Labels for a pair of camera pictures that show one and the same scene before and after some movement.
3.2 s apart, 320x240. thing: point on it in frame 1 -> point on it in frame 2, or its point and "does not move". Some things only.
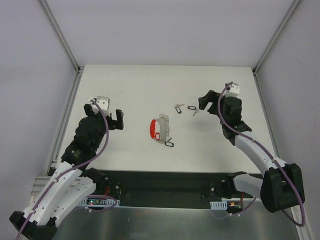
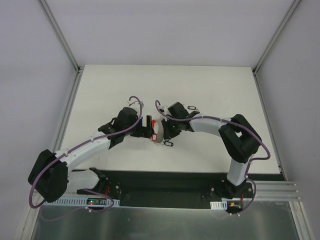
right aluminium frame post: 274,35 does not move
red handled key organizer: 159,128 does not move
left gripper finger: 119,123 -> 150,129
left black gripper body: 105,119 -> 148,126
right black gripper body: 215,103 -> 165,127
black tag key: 169,144 does not move
